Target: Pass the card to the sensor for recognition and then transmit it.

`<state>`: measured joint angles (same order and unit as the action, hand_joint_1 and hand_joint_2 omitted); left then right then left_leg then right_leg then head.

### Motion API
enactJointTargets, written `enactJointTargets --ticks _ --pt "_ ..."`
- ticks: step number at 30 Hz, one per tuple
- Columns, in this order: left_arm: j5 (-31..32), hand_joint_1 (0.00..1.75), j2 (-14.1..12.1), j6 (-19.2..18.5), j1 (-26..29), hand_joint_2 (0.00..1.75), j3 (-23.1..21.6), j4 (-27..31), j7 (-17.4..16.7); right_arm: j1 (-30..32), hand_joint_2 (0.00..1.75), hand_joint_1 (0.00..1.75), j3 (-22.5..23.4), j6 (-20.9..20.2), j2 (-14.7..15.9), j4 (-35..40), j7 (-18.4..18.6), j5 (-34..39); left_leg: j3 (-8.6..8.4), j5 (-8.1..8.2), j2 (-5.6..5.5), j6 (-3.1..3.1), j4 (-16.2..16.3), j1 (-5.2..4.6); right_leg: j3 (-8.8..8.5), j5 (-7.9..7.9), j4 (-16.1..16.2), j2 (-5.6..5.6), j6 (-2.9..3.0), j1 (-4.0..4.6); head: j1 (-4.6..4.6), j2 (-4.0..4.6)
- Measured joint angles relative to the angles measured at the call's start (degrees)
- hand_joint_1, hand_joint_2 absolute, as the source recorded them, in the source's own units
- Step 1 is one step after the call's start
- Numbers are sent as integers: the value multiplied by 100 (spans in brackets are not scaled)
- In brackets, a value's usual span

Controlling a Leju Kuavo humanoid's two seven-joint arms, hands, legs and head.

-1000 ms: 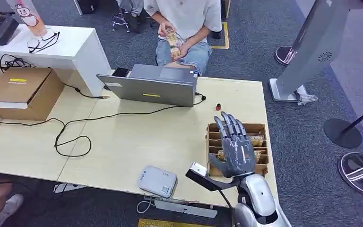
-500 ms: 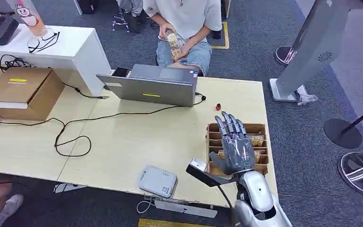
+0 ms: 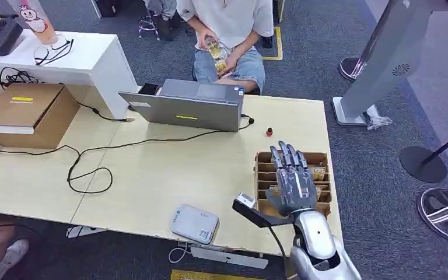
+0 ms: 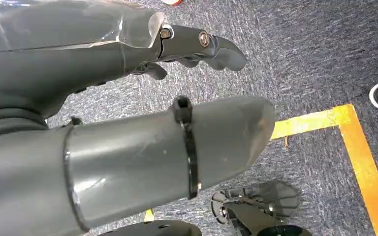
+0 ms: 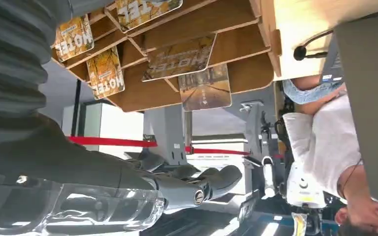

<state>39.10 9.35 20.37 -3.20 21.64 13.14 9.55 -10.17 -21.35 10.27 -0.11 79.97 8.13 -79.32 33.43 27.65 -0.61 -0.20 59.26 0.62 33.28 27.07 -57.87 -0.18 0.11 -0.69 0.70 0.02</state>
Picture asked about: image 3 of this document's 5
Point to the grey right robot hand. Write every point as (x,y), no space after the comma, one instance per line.
(293,185)

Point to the person's right hand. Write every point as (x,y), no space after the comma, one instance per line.
(204,36)

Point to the person's left hand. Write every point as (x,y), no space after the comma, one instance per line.
(230,65)

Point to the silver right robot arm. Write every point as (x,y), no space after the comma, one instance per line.
(316,239)

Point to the person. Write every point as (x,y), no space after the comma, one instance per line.
(231,19)

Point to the wooden card box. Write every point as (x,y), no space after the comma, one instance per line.
(264,168)

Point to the black equipment stand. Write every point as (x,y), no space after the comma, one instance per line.
(267,41)

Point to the seated person's legs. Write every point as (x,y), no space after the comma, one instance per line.
(164,15)

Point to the yellow floor tape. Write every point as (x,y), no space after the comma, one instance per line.
(278,46)

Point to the chrome stool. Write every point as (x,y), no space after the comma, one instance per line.
(148,25)

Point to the grey laptop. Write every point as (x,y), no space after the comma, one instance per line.
(170,112)

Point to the black phone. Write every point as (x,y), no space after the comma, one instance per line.
(149,89)

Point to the white power strip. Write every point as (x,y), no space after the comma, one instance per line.
(228,257)

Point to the flat grey device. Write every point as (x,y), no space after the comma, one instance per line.
(195,224)

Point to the crumpled clear plastic wrap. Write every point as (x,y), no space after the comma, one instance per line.
(378,121)

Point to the chrome round base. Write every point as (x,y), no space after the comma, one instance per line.
(348,67)
(444,212)

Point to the white cabinet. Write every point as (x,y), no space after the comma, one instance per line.
(88,65)

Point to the yellow patterned sheet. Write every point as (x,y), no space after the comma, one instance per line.
(201,275)

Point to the black stanchion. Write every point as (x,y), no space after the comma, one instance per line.
(423,164)

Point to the black eyeglasses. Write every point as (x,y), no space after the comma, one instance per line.
(52,52)

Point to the silver kiosk stand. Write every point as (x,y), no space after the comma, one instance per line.
(386,58)

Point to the cartoon print standing sign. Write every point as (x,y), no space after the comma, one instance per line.
(32,19)

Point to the brown cardboard box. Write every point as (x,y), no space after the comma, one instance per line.
(23,112)

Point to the white desk foot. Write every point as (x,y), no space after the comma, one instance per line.
(83,231)

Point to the person's leg with shoe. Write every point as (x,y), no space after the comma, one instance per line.
(0,251)

